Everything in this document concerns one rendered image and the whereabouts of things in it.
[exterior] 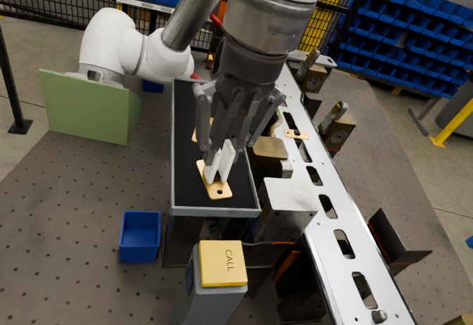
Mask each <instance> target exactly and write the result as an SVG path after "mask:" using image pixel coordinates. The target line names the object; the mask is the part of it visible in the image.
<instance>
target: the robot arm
mask: <svg viewBox="0 0 473 325"><path fill-rule="evenodd" d="M219 1H220V0H179V2H178V4H177V5H176V7H175V9H174V11H173V13H172V15H171V16H170V19H169V20H168V22H167V24H166V26H165V27H164V28H159V29H157V30H156V31H155V32H153V33H152V34H150V35H149V36H148V37H147V36H145V35H142V34H141V33H139V32H138V31H136V30H135V24H134V22H133V20H132V19H131V18H130V17H129V16H128V15H127V14H126V13H124V12H122V11H119V10H117V9H114V8H102V9H101V10H100V11H99V12H98V13H97V14H96V15H95V16H94V17H93V18H92V20H91V21H90V23H89V24H88V26H87V28H86V30H85V32H84V36H83V39H82V45H81V49H80V59H79V64H78V66H77V70H76V72H65V75H71V76H74V77H79V78H83V79H88V80H92V81H95V82H100V83H104V84H109V85H113V86H117V87H123V84H124V77H125V74H126V75H134V76H137V77H140V78H142V79H145V80H148V81H150V82H155V83H158V84H163V85H168V86H171V84H172V76H178V77H186V78H190V75H191V74H193V71H194V59H193V58H192V56H191V49H190V46H189V44H190V43H191V41H192V40H193V38H194V37H195V36H196V34H197V32H198V31H199V30H200V29H201V27H202V25H203V24H204V22H205V21H206V19H207V18H208V16H209V15H210V14H211V12H212V11H213V9H214V8H215V6H216V5H217V4H218V2H219ZM316 3H317V0H228V1H227V7H226V10H225V15H224V18H223V26H224V29H225V30H226V32H227V34H226V37H225V42H224V45H223V48H222V53H221V57H220V66H219V68H218V70H217V72H216V73H215V74H214V75H213V78H212V81H211V82H209V83H206V84H204V85H202V86H201V85H200V84H199V83H194V84H193V85H192V87H191V88H192V91H193V93H194V95H195V97H196V140H197V143H198V145H199V148H200V149H201V151H204V154H203V161H204V163H205V165H204V168H203V173H204V175H205V178H206V181H207V182H208V184H212V183H213V180H214V177H215V173H216V171H217V170H218V171H219V173H220V176H221V181H222V182H226V181H227V177H228V174H229V171H230V168H231V166H232V163H235V162H236V161H237V158H238V156H239V155H241V154H244V153H245V150H244V146H248V147H252V146H254V145H255V143H256V141H257V140H258V138H259V136H260V135H261V133H262V132H263V130H264V128H265V126H266V125H267V123H268V122H269V120H270V118H271V117H272V115H273V113H274V112H275V110H276V109H277V108H278V107H279V106H280V105H281V104H282V103H283V102H284V101H285V99H286V95H285V93H284V92H283V91H282V90H281V89H280V88H279V86H278V85H275V81H276V80H277V79H278V78H279V76H280V73H281V71H282V68H283V66H284V63H285V61H286V58H287V56H288V53H291V52H293V51H295V50H296V49H297V48H298V45H299V44H300V41H301V38H302V36H303V33H304V32H305V29H306V27H307V24H308V22H309V19H310V17H311V15H312V13H313V12H314V10H315V7H316ZM123 88H124V87H123ZM215 92H217V93H218V95H219V99H218V107H217V110H216V113H215V117H214V118H213V122H212V125H211V126H210V103H212V102H213V94H214V93H215ZM235 115H236V118H235V121H234V126H233V130H232V135H231V138H230V139H231V141H230V140H229V139H225V143H224V146H223V148H222V151H221V149H220V146H221V144H222V141H223V139H224V137H225V134H226V131H227V128H228V126H229V124H230V122H231V119H232V118H233V117H235Z"/></svg>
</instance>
